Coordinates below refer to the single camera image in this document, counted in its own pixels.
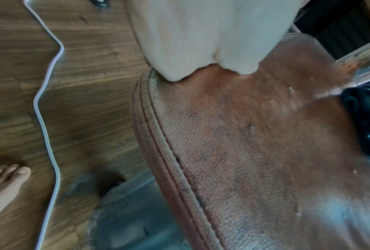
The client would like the white cable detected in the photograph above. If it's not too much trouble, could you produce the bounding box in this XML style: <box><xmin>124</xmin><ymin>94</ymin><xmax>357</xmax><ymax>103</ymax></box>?
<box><xmin>23</xmin><ymin>0</ymin><xmax>65</xmax><ymax>250</ymax></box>

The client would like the blue cleaning cloth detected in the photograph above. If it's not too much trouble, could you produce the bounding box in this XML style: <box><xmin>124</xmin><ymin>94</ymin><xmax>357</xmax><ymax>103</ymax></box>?
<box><xmin>340</xmin><ymin>85</ymin><xmax>370</xmax><ymax>157</ymax></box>

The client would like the worn red bench seat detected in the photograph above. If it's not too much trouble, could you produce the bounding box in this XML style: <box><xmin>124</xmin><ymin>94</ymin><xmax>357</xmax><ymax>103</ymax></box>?
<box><xmin>130</xmin><ymin>33</ymin><xmax>370</xmax><ymax>250</ymax></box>

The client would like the person's left foot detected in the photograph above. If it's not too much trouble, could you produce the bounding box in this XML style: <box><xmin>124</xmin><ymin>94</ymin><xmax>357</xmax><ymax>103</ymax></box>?
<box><xmin>0</xmin><ymin>164</ymin><xmax>32</xmax><ymax>225</ymax></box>

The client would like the person's left hand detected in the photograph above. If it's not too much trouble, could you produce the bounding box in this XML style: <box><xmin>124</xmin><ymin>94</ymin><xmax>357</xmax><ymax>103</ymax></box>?
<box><xmin>123</xmin><ymin>0</ymin><xmax>310</xmax><ymax>82</ymax></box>

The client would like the grey gym machine frame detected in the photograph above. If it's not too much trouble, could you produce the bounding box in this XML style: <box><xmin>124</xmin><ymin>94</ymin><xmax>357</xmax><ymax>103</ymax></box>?
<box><xmin>87</xmin><ymin>168</ymin><xmax>192</xmax><ymax>250</ymax></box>

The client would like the black weight stack shroud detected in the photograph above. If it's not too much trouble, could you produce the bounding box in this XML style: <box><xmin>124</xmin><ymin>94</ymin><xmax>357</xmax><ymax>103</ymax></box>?
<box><xmin>291</xmin><ymin>0</ymin><xmax>370</xmax><ymax>59</ymax></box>

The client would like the chrome seat post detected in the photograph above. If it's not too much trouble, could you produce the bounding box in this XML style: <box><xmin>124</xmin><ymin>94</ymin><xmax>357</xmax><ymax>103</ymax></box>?
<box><xmin>314</xmin><ymin>36</ymin><xmax>370</xmax><ymax>99</ymax></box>

